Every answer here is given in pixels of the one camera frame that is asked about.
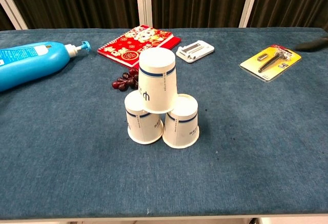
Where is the blue tablecloth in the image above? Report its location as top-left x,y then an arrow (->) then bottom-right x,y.
0,27 -> 328,220

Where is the white folding phone stand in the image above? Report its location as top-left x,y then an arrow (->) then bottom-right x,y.
175,40 -> 215,64

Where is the white frame post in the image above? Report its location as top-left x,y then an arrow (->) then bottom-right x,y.
134,0 -> 154,29
0,0 -> 29,31
238,0 -> 262,29

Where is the yellow razor blister pack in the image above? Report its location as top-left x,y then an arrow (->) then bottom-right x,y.
239,44 -> 302,82

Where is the blue pump lotion bottle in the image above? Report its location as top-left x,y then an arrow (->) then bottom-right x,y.
0,40 -> 92,93

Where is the red spiral notebook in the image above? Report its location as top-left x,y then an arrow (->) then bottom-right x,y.
96,24 -> 182,69

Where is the white paper cup large logo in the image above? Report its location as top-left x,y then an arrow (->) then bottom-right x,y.
137,47 -> 178,114

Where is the dark red grape bunch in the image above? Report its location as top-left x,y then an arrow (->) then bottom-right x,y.
111,67 -> 139,92

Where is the white paper cup blue stripe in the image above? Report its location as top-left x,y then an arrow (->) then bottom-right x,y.
124,90 -> 164,145
161,93 -> 200,150

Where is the dark brown curtain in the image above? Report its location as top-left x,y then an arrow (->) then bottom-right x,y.
0,0 -> 328,31

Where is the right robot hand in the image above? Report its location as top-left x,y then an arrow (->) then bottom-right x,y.
294,36 -> 328,52

